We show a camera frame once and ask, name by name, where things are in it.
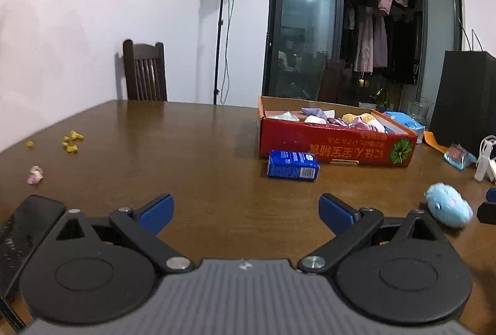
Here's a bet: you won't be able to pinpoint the blue tissue pack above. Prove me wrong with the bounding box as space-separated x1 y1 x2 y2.
267 150 321 183

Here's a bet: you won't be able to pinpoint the rack of hanging clothes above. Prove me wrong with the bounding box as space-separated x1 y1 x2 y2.
343 0 424 86

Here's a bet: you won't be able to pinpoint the yellow plush in box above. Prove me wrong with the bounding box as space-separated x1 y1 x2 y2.
343 112 377 125

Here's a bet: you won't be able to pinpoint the studio light on stand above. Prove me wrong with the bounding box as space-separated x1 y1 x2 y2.
212 0 257 105

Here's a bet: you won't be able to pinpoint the white charger with cable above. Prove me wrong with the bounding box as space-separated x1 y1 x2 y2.
474 136 496 183

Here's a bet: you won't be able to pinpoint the black smartphone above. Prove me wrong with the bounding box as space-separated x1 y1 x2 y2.
0 194 67 305

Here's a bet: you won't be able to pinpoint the clear glass cup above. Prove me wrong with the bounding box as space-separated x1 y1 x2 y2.
406 98 433 127

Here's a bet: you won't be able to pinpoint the red cardboard box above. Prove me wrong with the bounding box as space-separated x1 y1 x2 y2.
258 95 419 168

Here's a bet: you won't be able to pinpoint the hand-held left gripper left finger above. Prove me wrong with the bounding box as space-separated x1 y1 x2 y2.
54 193 197 274

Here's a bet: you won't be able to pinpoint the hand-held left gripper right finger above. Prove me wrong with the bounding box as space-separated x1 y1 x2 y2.
296 193 442 275

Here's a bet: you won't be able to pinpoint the lilac cloth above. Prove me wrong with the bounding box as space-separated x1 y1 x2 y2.
301 107 336 119

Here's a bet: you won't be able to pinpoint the dark wooden chair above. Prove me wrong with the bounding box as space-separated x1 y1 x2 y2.
317 57 346 104
122 39 168 102

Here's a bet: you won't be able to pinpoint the green white mesh scrubber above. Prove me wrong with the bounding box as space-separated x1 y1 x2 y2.
270 110 300 123

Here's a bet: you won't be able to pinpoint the blue wet wipes pack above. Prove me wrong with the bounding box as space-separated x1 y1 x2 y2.
381 110 426 139

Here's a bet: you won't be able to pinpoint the small pink flower scrap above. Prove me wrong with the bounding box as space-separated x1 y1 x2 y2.
26 165 44 185

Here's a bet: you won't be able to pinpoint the blue plush toy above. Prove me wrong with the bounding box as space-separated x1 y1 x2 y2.
424 182 474 229

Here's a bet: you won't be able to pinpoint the purple towel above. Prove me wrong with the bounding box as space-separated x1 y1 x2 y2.
350 117 387 133

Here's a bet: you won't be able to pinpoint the orange envelope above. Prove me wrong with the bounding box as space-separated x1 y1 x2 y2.
422 130 447 152

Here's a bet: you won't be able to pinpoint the sliding glass door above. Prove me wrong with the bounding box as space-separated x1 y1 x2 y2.
263 0 464 108

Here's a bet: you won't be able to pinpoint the yellow crumbs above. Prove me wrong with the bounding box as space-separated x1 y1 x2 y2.
25 130 85 154

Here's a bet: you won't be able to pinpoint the black paper bag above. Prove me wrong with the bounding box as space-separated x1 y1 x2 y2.
428 50 496 158

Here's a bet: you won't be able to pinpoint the small blue snack packet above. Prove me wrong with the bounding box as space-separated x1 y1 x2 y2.
442 143 477 171

